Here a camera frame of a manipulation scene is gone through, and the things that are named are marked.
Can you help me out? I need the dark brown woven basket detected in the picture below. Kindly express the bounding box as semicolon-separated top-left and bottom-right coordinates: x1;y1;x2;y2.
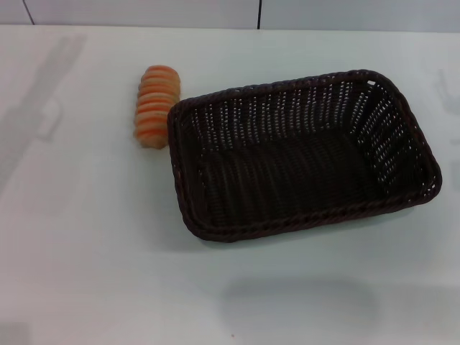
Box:
167;68;443;241

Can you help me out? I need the orange striped bread loaf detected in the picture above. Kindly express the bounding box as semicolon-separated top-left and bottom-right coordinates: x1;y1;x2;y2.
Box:
132;64;180;150

